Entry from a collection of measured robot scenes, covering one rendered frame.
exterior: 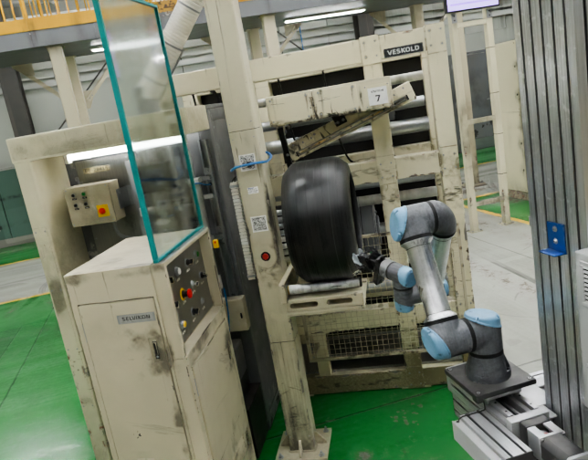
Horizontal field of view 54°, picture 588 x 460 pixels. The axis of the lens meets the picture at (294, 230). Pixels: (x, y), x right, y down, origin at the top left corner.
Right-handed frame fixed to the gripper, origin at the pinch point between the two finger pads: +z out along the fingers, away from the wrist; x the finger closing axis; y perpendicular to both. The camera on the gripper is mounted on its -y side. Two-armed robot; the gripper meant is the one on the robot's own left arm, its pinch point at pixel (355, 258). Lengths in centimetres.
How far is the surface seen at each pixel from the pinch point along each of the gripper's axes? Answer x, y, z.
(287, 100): -30, 57, 56
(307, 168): -8.8, 36.8, 24.9
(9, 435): 181, -72, 181
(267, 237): 17.4, 12.4, 38.8
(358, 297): 5.0, -19.4, 2.3
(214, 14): -13, 108, 56
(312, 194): 0.2, 31.0, 12.8
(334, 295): 11.9, -15.9, 9.8
